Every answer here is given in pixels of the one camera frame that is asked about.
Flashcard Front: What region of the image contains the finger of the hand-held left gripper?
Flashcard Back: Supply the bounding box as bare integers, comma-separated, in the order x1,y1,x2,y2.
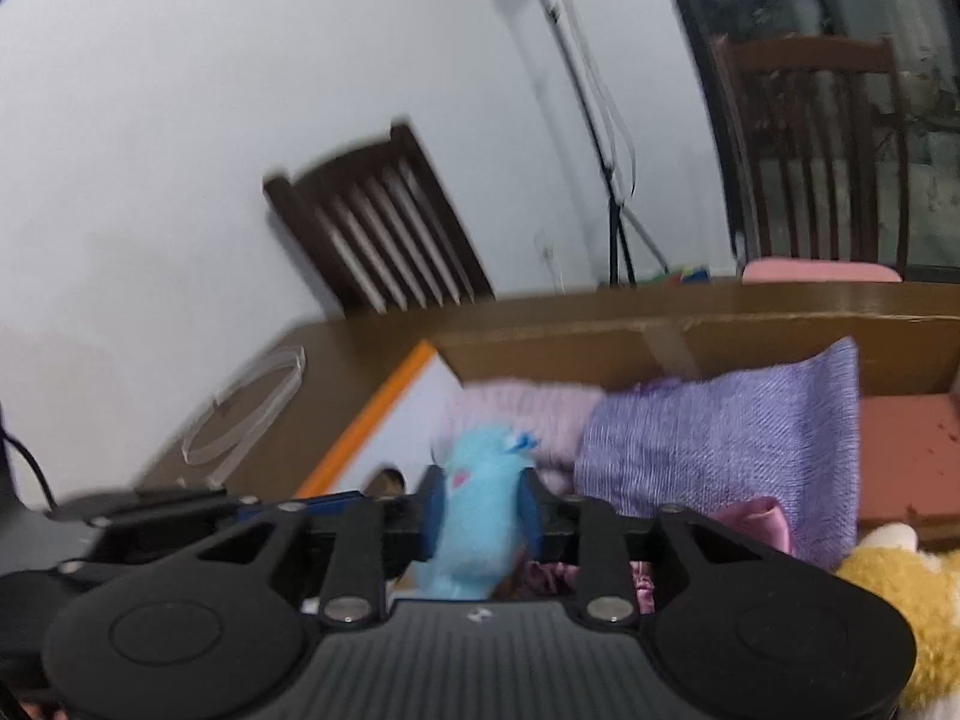
60,491,362,578
45,487,227,528

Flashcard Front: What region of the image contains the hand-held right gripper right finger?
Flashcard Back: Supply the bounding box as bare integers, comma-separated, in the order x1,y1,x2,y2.
517,469,796,629

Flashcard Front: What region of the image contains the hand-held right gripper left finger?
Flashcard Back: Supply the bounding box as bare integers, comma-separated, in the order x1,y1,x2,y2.
196,465,445,629

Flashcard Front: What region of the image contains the light blue plush toy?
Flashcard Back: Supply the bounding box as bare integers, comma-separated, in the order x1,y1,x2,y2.
415,424,542,602

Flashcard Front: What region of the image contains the lilac towel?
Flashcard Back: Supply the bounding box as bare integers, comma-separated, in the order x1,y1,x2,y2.
442,379,609,497

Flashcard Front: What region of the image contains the red cardboard box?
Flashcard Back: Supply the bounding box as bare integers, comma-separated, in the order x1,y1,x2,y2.
292,311,960,541

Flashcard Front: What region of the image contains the purple knit bag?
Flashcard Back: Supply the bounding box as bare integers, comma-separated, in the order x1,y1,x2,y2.
574,337,860,572

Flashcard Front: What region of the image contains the yellow and white plush toy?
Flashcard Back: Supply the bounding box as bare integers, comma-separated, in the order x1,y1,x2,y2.
832,521,960,715

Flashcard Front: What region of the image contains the dark wooden slatted chair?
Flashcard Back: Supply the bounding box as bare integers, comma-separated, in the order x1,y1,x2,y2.
709,34,913,280
262,120,497,317

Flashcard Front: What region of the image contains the black studio light on stand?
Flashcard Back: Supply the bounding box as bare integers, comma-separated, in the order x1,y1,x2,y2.
517,0,670,287

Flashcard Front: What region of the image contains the pink chair cushion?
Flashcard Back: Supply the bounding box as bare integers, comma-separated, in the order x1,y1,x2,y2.
741,259,905,284

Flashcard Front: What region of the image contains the white charger cable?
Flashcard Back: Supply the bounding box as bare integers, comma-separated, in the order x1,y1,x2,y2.
180,345,308,470

